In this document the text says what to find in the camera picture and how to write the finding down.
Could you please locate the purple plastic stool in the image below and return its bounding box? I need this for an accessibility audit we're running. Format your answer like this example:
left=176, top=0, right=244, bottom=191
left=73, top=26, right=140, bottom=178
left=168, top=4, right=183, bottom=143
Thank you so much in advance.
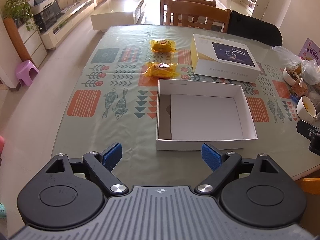
left=15, top=60, right=40, bottom=87

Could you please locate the green potted plant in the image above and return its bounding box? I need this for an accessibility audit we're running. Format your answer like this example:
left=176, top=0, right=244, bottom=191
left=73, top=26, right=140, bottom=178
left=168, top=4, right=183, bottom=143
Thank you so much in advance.
left=3, top=0, right=38, bottom=32

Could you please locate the orange wooden chair part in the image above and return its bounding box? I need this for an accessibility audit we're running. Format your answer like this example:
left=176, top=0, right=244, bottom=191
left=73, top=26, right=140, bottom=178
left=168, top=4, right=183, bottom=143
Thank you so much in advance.
left=298, top=177, right=320, bottom=196

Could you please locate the white drawer cabinet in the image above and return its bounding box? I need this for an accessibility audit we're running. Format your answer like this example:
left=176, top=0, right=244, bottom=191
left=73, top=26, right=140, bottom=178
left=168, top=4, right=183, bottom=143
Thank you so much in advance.
left=3, top=17, right=48, bottom=68

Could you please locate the black appliance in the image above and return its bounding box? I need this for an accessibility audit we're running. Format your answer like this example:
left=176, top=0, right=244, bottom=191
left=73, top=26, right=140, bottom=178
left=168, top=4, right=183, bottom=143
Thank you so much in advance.
left=32, top=4, right=62, bottom=33

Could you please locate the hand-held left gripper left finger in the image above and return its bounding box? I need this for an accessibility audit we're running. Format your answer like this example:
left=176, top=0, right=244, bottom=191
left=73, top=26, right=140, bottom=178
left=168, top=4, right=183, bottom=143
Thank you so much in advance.
left=45, top=142, right=128, bottom=198

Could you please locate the black garment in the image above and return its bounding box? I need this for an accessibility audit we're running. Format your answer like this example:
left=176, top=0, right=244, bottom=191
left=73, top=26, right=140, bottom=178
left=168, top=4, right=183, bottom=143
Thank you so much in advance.
left=227, top=11, right=283, bottom=47

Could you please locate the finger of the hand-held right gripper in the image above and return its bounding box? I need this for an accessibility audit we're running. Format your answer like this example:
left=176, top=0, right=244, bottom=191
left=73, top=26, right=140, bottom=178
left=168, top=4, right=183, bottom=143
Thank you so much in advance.
left=296, top=120, right=320, bottom=153

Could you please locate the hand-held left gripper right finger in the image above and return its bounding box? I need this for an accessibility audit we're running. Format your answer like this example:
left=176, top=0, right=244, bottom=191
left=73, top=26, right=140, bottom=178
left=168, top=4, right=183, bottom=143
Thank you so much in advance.
left=194, top=143, right=280, bottom=196

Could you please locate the white bowl with food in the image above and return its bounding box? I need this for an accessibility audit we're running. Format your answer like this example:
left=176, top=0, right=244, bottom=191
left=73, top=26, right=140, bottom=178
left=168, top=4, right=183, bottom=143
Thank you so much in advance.
left=282, top=66, right=302, bottom=86
left=296, top=95, right=318, bottom=121

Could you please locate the white box lid tablet print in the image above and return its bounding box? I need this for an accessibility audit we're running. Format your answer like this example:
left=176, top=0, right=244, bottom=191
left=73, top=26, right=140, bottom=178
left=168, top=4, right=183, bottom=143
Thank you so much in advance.
left=190, top=33, right=261, bottom=83

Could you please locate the yellow snack packet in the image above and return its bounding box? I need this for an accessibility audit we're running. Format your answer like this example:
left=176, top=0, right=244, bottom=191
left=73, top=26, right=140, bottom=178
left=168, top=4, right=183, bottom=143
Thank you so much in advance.
left=149, top=38, right=178, bottom=53
left=143, top=61, right=179, bottom=79

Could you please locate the white tv stand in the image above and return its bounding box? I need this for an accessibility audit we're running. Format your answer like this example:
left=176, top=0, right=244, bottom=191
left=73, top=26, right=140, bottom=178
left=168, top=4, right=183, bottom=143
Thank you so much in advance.
left=40, top=0, right=98, bottom=51

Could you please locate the white printer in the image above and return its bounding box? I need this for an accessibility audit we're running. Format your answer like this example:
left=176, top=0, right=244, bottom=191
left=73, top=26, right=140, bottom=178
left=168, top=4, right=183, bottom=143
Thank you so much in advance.
left=27, top=0, right=56, bottom=14

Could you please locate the wooden dining chair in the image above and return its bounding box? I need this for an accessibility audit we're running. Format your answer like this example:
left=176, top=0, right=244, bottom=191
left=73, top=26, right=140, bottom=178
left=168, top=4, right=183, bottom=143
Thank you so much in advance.
left=166, top=0, right=232, bottom=33
left=160, top=0, right=217, bottom=26

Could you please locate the small drink carton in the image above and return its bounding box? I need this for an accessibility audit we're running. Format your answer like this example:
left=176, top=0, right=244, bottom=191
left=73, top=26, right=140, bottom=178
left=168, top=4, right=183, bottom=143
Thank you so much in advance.
left=290, top=79, right=308, bottom=97

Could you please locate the patterned glass-covered desktop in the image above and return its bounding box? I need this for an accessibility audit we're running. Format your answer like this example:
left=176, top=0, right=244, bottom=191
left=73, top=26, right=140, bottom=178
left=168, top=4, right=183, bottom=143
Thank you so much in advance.
left=51, top=25, right=320, bottom=181

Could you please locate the white cardboard box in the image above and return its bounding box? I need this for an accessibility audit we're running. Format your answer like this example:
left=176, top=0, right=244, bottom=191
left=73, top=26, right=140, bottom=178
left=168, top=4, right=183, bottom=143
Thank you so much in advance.
left=156, top=78, right=258, bottom=151

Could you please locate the white low coffee table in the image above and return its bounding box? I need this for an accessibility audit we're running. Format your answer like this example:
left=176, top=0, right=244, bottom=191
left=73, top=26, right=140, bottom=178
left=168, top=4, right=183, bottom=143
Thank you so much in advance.
left=90, top=0, right=146, bottom=32

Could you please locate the clear plastic bag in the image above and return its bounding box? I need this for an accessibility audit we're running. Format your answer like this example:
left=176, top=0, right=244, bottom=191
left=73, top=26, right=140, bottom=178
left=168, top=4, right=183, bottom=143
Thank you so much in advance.
left=301, top=59, right=320, bottom=86
left=271, top=45, right=303, bottom=68

